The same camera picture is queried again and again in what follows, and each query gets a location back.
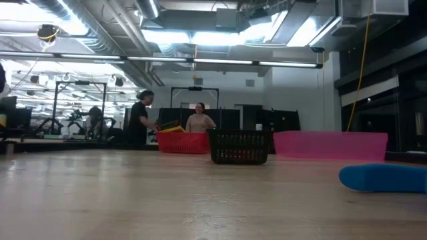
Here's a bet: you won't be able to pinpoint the black box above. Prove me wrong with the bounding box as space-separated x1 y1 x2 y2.
155 119 182 132

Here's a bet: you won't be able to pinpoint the person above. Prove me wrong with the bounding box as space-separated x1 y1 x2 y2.
128 89 158 146
85 105 109 139
185 102 217 133

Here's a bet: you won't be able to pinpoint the black plastic basket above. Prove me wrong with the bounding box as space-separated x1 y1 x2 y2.
207 129 273 165

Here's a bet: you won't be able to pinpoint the red plastic basket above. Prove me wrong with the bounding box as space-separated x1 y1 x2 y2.
155 131 210 155

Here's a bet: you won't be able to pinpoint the long ceiling light bar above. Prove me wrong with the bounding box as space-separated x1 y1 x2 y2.
0 49 324 69

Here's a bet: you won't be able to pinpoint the pink plastic tray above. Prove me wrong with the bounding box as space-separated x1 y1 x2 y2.
272 130 389 162

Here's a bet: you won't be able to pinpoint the black computer monitor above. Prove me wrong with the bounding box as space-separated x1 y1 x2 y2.
0 96 33 131

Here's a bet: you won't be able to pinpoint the black background station frame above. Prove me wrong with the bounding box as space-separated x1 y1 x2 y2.
52 80 107 134
170 86 220 109

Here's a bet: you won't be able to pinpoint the black aluminium table frame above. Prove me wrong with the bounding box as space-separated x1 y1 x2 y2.
0 138 427 165

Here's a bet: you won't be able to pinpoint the yellow hanging cable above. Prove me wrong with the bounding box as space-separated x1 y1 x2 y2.
346 0 373 133

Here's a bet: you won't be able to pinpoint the blue handled pliers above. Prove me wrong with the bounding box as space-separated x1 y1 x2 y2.
338 163 427 194

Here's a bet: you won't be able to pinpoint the black ceiling camera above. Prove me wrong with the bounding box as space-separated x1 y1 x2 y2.
36 23 61 43

